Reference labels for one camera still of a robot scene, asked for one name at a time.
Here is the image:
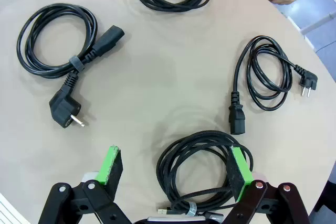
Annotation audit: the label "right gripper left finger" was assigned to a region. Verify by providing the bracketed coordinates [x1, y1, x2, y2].
[38, 144, 132, 224]

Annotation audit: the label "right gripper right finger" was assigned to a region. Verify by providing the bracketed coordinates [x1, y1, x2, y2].
[224, 145, 310, 224]

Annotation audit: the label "black power cable long loops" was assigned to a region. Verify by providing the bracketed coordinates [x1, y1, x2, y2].
[229, 35, 319, 135]

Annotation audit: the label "black power cable wide strap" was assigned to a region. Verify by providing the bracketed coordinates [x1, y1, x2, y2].
[16, 3, 125, 130]

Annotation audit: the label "white ridged platform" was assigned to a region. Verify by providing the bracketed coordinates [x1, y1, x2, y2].
[0, 192, 30, 224]

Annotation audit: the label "braided USB cable grey tie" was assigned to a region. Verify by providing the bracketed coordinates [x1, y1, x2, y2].
[156, 129, 255, 222]

